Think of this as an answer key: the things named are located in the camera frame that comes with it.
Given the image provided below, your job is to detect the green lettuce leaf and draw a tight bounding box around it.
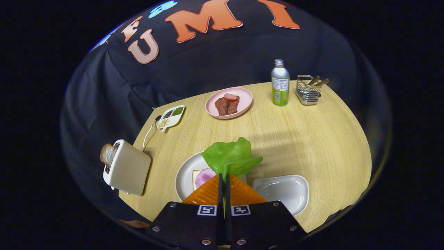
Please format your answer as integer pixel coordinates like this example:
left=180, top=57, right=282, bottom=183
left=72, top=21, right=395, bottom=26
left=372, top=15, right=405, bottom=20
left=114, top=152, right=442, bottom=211
left=202, top=137, right=264, bottom=184

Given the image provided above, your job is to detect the cream toaster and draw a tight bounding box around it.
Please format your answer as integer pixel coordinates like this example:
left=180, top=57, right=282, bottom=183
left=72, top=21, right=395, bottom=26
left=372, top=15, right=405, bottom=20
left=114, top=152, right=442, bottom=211
left=103, top=139, right=152, bottom=196

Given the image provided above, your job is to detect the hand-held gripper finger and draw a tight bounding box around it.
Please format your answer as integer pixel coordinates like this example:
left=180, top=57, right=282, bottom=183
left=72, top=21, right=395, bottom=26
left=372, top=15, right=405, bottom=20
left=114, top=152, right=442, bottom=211
left=150, top=174, right=225, bottom=250
left=225, top=174, right=307, bottom=250

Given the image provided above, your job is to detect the white power cable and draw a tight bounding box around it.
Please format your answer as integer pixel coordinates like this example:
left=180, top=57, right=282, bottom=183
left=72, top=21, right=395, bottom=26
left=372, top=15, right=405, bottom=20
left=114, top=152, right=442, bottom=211
left=142, top=115, right=162, bottom=152

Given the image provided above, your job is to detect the silver green drink bottle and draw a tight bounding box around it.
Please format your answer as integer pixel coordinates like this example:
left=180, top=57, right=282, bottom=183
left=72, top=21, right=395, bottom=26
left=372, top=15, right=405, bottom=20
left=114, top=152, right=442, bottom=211
left=271, top=59, right=290, bottom=107

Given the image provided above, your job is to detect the pink ham slice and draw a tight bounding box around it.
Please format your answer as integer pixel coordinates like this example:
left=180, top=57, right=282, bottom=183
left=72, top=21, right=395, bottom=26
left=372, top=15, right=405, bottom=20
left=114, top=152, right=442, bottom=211
left=195, top=168, right=217, bottom=189

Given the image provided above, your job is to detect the pink plate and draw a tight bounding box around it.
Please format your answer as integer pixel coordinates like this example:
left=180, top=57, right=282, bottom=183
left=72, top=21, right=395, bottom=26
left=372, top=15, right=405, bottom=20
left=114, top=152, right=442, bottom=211
left=205, top=87, right=253, bottom=120

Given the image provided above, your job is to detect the white oval dish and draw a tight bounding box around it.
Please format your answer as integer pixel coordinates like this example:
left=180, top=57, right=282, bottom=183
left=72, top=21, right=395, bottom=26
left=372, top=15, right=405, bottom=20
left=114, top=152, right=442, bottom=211
left=252, top=175, right=310, bottom=217

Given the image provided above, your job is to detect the white divided seasoning tray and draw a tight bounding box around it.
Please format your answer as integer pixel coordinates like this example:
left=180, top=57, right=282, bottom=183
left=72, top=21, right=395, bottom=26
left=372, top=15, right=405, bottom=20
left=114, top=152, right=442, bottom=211
left=156, top=105, right=186, bottom=132

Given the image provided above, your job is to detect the toasted bread slice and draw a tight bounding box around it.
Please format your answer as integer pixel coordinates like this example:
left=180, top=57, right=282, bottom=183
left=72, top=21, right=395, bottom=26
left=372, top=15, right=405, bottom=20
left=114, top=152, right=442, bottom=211
left=100, top=143, right=118, bottom=169

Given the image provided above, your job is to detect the white round plate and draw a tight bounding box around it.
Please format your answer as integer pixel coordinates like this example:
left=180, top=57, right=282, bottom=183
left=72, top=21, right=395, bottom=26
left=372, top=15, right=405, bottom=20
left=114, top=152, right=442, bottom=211
left=175, top=152, right=247, bottom=202

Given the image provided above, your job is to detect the metal wire basket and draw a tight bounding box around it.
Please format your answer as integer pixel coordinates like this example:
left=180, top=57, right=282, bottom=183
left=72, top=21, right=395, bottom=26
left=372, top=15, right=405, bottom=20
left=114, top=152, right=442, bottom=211
left=296, top=75, right=322, bottom=106

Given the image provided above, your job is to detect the white bread slice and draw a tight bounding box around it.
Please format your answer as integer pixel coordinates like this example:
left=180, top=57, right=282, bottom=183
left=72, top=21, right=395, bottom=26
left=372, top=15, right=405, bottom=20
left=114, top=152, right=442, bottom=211
left=192, top=169, right=208, bottom=191

